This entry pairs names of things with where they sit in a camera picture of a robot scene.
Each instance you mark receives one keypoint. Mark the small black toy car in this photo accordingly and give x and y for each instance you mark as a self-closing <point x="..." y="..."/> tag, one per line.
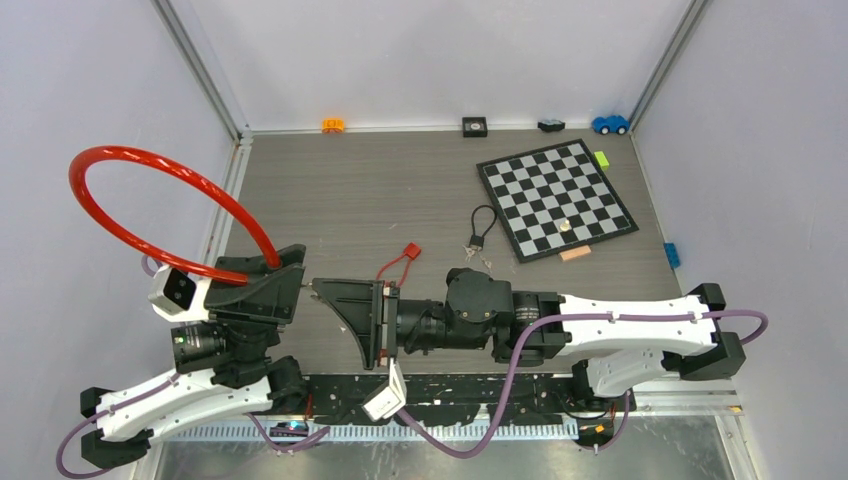
<point x="550" y="125"/>

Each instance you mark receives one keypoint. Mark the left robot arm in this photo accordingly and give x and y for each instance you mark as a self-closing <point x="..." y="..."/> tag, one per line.
<point x="222" y="366"/>

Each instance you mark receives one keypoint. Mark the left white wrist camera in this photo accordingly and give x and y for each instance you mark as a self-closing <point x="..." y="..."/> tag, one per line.
<point x="177" y="298"/>

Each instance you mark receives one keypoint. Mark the black cable padlock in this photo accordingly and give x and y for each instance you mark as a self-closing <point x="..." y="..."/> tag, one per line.
<point x="477" y="239"/>

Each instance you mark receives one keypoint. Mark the small black box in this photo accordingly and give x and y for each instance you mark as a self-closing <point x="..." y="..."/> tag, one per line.
<point x="474" y="127"/>

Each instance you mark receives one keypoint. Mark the blue toy car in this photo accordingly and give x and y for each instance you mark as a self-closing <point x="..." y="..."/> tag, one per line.
<point x="611" y="124"/>

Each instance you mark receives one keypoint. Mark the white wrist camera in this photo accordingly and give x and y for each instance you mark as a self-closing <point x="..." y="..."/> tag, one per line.
<point x="177" y="298"/>
<point x="390" y="397"/>

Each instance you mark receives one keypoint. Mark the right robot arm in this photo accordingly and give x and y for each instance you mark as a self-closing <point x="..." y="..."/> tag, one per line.
<point x="614" y="345"/>

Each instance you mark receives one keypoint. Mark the small silver keys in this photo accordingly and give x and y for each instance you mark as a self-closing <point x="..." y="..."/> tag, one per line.
<point x="470" y="252"/>

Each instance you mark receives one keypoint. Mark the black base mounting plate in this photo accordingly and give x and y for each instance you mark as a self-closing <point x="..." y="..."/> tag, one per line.
<point x="442" y="399"/>

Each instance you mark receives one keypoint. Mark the aluminium front rail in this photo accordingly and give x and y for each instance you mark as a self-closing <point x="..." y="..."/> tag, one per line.
<point x="661" y="398"/>

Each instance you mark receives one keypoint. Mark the orange toy block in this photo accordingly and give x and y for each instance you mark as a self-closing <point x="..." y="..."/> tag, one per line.
<point x="333" y="126"/>

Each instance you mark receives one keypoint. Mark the lime green block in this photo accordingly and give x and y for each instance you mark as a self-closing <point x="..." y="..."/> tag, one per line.
<point x="602" y="160"/>

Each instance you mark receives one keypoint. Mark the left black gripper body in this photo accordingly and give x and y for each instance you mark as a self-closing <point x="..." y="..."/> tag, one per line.
<point x="259" y="309"/>

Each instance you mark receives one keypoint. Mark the tan wooden block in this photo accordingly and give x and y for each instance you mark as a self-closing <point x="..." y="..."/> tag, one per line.
<point x="575" y="253"/>

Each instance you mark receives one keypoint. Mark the black white chessboard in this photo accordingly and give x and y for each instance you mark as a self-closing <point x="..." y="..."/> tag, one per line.
<point x="535" y="191"/>

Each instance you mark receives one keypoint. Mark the blue toy brick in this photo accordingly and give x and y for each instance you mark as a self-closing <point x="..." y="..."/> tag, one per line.
<point x="672" y="255"/>

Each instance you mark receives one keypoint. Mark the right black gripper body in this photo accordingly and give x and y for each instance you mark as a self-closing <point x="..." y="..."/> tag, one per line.
<point x="390" y="327"/>

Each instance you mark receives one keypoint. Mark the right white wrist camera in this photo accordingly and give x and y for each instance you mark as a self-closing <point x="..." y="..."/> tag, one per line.
<point x="390" y="397"/>

